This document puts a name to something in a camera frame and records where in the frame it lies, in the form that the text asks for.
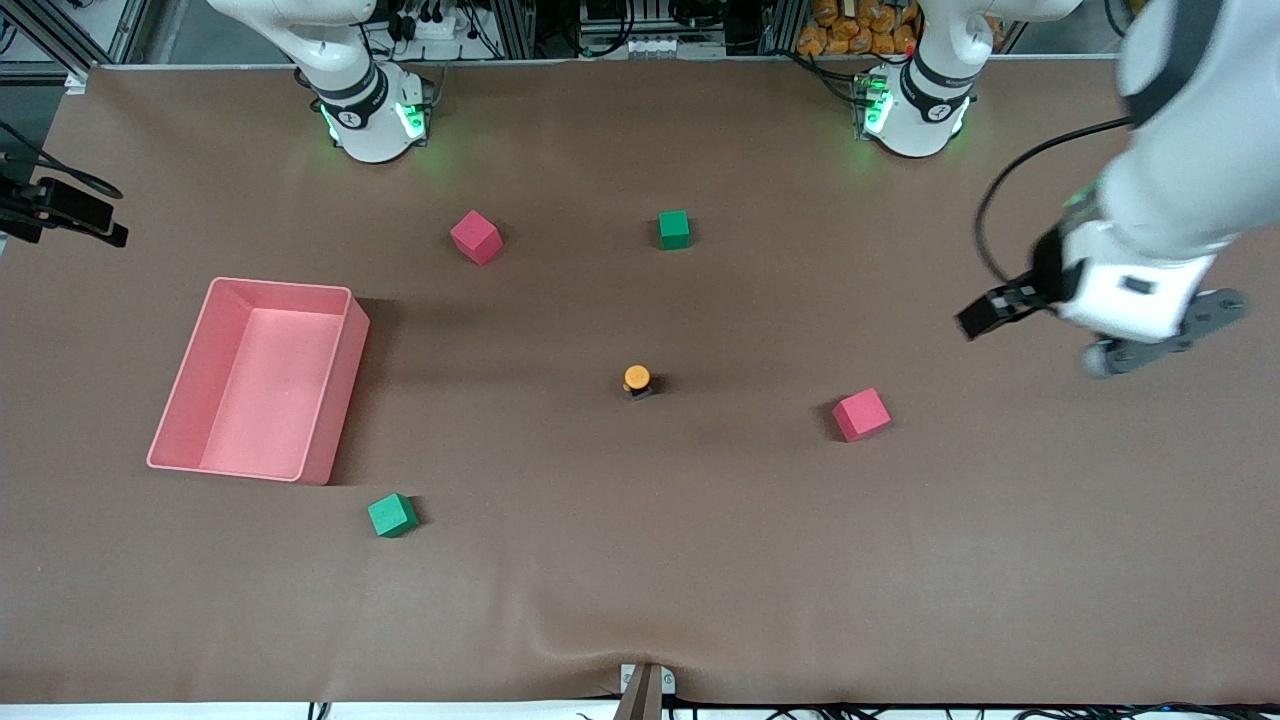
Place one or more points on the pink plastic bin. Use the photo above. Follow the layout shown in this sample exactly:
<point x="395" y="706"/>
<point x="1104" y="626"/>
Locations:
<point x="260" y="400"/>

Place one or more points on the white power strip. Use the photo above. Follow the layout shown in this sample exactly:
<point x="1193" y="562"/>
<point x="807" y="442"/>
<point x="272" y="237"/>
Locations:
<point x="440" y="28"/>

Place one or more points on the metal corner clamp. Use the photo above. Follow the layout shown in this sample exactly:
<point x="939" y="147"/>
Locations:
<point x="77" y="82"/>

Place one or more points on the brown mounting bar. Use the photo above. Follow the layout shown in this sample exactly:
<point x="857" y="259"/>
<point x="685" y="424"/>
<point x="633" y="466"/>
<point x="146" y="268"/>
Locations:
<point x="640" y="700"/>

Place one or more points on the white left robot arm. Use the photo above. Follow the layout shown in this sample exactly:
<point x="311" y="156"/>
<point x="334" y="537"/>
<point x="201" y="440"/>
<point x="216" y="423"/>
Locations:
<point x="1170" y="180"/>

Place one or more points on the green foam cube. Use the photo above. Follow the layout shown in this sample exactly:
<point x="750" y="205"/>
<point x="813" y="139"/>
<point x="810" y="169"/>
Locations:
<point x="391" y="516"/>
<point x="674" y="230"/>

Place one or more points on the orange-capped black push button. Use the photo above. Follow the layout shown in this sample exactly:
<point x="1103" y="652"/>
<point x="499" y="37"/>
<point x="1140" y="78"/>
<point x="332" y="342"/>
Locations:
<point x="637" y="378"/>

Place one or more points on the aluminium frame profile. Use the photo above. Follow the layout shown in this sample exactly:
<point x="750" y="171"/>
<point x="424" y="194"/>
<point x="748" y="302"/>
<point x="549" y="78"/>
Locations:
<point x="60" y="40"/>

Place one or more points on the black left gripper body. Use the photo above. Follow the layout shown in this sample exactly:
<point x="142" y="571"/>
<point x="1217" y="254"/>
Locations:
<point x="1046" y="271"/>

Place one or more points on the orange packets pile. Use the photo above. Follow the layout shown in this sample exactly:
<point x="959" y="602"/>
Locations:
<point x="850" y="28"/>

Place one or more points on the grey metal bracket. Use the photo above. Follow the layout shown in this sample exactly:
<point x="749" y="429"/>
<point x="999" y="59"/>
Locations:
<point x="667" y="680"/>

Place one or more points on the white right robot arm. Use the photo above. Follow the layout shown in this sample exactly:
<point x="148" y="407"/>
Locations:
<point x="365" y="120"/>

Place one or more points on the white terminal block row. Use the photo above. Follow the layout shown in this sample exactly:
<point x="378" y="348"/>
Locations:
<point x="655" y="46"/>

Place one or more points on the brown table mat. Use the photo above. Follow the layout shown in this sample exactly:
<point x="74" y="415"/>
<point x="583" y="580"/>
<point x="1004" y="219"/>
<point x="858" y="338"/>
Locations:
<point x="640" y="560"/>

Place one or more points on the red foam cube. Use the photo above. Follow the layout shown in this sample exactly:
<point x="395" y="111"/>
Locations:
<point x="475" y="238"/>
<point x="860" y="415"/>

